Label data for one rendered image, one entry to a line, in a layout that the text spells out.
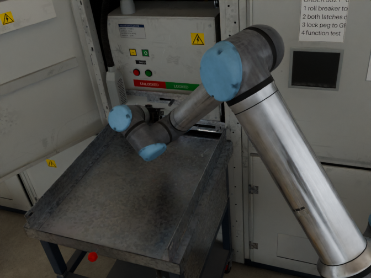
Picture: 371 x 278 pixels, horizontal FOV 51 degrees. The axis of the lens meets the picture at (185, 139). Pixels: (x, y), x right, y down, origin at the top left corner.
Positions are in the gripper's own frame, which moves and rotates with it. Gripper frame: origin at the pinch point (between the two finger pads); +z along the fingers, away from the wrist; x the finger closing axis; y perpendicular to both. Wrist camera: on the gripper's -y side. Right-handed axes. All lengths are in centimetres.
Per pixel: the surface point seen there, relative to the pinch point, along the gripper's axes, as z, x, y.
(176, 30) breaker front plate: -3.4, 35.2, 7.5
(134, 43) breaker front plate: 0.0, 29.6, -12.5
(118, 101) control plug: 2.0, 4.1, -19.6
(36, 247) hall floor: 41, -94, -94
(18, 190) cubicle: 46, -61, -114
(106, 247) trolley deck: -41, -44, 3
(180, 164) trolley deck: 0.1, -19.8, 12.8
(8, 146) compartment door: -22, -19, -58
